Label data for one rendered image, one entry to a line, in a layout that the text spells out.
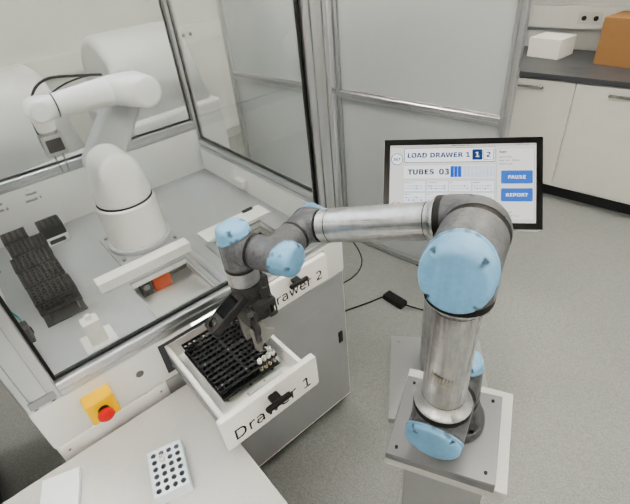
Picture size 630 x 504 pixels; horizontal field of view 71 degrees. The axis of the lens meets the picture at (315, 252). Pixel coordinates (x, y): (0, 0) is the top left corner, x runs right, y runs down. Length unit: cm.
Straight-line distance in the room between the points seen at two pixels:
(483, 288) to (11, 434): 239
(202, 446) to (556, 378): 173
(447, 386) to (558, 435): 142
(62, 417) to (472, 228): 108
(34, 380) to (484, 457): 106
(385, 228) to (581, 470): 157
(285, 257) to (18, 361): 65
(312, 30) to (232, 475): 113
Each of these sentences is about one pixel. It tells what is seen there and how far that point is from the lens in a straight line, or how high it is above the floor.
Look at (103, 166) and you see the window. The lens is 106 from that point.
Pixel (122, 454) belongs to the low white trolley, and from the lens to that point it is 136.
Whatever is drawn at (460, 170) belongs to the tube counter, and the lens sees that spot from 160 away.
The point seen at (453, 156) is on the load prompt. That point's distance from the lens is 161.
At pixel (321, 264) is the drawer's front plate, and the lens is 151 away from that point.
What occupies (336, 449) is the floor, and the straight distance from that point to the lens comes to 209.
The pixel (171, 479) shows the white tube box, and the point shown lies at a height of 80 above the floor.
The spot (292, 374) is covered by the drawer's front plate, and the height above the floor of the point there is 92.
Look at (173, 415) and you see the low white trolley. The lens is 137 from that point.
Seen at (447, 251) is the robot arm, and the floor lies 142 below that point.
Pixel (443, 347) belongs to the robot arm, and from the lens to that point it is 81.
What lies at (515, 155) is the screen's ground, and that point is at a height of 115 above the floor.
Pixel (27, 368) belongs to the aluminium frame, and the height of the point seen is 107.
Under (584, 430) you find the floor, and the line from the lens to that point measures 233.
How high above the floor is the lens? 181
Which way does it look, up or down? 36 degrees down
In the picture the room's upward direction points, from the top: 6 degrees counter-clockwise
